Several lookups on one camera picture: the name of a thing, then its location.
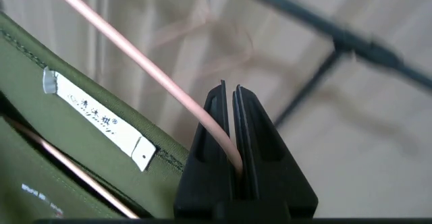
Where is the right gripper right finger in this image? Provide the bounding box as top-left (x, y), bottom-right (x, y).
top-left (232, 84), bottom-right (319, 219)

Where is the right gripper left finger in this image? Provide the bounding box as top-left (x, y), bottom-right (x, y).
top-left (173, 79), bottom-right (238, 219)

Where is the green shirt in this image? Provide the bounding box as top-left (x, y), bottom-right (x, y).
top-left (0, 11), bottom-right (190, 220)

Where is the black clothes rack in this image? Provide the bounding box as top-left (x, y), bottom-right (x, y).
top-left (222, 0), bottom-right (432, 128)

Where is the beige curtain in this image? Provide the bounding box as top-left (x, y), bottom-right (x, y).
top-left (0, 0), bottom-right (432, 219)

